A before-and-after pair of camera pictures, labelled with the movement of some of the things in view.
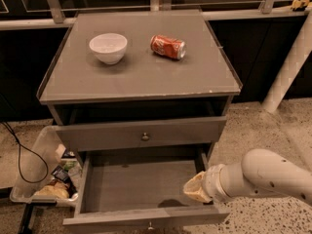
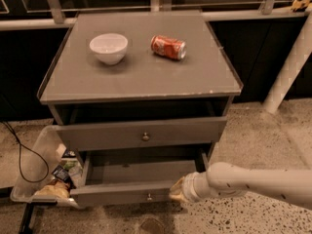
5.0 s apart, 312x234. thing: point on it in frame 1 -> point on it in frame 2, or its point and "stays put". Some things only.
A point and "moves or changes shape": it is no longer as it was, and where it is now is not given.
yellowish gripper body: x=212 y=181 -> x=189 y=188
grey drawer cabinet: x=139 y=89 stays put
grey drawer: x=140 y=135 stays put
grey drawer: x=140 y=189 moves or changes shape
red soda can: x=168 y=46 stays put
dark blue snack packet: x=60 y=173 stays put
